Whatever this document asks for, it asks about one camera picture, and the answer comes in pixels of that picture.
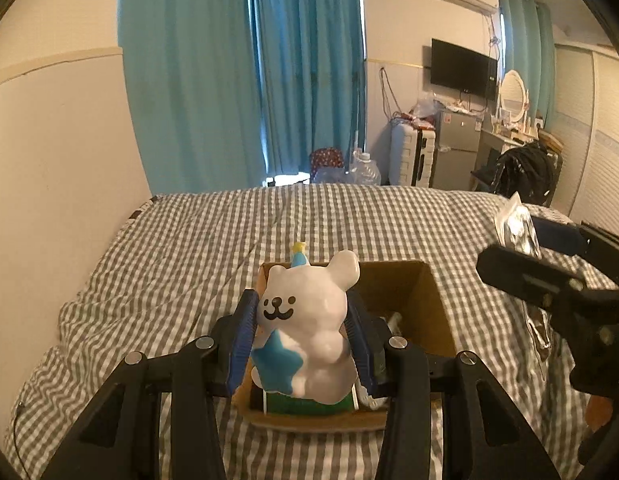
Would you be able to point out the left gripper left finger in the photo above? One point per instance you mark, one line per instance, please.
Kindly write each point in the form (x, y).
(117, 436)

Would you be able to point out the teal curtain right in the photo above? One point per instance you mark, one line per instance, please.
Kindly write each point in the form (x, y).
(530, 50)

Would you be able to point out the teal curtain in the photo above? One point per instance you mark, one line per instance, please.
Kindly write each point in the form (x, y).
(530, 50)
(225, 94)

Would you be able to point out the white louvred wardrobe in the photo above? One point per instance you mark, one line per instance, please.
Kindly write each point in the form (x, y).
(586, 122)

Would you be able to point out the teal curtain left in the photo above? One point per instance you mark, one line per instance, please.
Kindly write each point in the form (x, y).
(225, 94)

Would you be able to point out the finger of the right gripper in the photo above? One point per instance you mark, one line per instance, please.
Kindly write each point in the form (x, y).
(534, 281)
(565, 238)

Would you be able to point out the dark red patterned bag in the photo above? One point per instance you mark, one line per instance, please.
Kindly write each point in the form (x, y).
(325, 158)

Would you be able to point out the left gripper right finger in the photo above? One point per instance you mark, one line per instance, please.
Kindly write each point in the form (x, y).
(485, 436)

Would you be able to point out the white bear figurine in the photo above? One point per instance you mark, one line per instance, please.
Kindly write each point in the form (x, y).
(300, 349)

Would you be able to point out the black wall television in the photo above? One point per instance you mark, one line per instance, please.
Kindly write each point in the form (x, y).
(462, 69)

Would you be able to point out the white suitcase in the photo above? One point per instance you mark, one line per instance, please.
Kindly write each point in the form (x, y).
(411, 155)

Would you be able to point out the silver blister pack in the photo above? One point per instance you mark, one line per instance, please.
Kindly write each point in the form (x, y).
(515, 230)

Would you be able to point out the white green carton box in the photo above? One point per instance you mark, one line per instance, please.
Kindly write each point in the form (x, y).
(279, 404)

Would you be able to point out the brown cardboard box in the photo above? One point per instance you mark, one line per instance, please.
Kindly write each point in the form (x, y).
(386, 287)

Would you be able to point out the oval white vanity mirror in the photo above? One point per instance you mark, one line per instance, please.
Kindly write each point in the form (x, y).
(513, 98)

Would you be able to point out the silver mini fridge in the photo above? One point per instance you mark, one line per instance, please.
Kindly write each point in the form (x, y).
(456, 145)

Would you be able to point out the large water jug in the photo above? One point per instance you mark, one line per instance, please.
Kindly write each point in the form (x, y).
(363, 169)

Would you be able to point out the grey checkered bed cover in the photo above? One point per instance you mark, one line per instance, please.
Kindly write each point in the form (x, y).
(185, 260)

